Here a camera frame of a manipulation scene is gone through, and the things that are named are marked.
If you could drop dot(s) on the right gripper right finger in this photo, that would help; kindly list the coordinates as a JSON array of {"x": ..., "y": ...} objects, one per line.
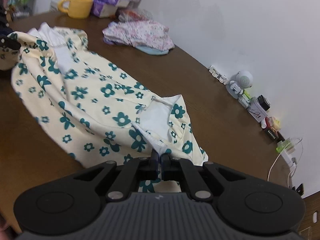
[{"x": 184, "y": 172}]

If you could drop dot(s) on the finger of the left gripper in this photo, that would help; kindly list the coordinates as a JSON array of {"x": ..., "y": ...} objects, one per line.
[{"x": 9, "y": 43}]

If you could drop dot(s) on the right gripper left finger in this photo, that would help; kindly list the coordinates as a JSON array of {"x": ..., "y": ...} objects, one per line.
[{"x": 126, "y": 178}]

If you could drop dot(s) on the cream teal flower garment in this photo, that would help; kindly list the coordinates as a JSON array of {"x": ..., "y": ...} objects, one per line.
[{"x": 94, "y": 110}]

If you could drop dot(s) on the pink floral folded clothes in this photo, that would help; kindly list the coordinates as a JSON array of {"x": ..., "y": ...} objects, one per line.
[{"x": 140, "y": 33}]

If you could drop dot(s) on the yellow ceramic mug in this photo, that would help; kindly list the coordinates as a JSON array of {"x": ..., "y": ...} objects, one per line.
[{"x": 77, "y": 9}]

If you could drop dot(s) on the green white small packs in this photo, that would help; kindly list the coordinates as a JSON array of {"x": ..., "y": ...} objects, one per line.
[{"x": 244, "y": 99}]

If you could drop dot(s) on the white small tube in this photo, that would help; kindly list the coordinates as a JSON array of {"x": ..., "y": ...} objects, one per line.
[{"x": 263, "y": 124}]

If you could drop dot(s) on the grey tin box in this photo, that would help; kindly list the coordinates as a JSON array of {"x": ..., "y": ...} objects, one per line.
[{"x": 256, "y": 110}]

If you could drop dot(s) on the white letter block ornament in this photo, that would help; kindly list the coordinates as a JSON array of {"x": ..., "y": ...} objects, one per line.
[{"x": 222, "y": 78}]

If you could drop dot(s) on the lower purple tissue box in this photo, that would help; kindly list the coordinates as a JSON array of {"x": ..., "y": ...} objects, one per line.
[{"x": 102, "y": 10}]

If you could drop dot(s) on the dark red label box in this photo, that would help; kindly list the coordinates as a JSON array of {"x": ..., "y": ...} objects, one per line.
[{"x": 274, "y": 135}]

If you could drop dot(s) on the green translucent charger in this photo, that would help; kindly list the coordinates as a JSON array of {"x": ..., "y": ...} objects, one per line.
[{"x": 283, "y": 145}]

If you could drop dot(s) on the small black box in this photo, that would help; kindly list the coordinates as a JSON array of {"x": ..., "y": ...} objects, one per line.
[{"x": 264, "y": 103}]

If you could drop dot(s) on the white astronaut robot figurine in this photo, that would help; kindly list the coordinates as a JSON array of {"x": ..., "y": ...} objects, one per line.
[{"x": 243, "y": 80}]

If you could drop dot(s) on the light blue folded cloth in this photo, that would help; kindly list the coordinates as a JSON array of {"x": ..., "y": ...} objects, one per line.
[{"x": 152, "y": 51}]

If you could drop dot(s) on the white power strip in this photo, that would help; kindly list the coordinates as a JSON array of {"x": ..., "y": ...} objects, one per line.
[{"x": 289, "y": 159}]

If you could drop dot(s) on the red snack plastic bag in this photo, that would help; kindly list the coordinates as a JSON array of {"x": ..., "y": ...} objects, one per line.
[{"x": 134, "y": 14}]

